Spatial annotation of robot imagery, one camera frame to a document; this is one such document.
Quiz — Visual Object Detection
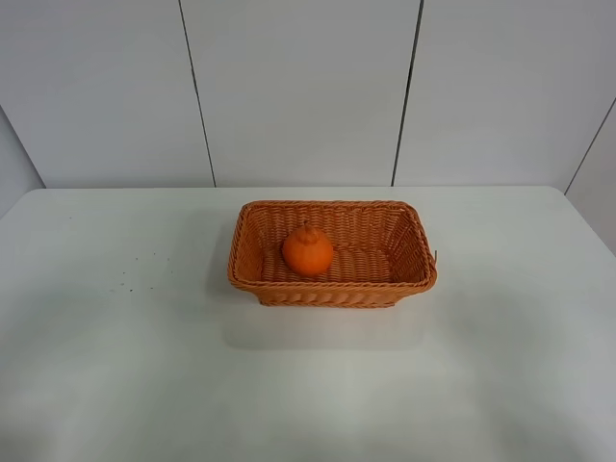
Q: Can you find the orange fruit with knob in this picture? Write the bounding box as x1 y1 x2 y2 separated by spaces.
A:
282 222 334 277

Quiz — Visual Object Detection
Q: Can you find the orange wicker basket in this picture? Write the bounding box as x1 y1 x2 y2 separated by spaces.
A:
227 200 437 308

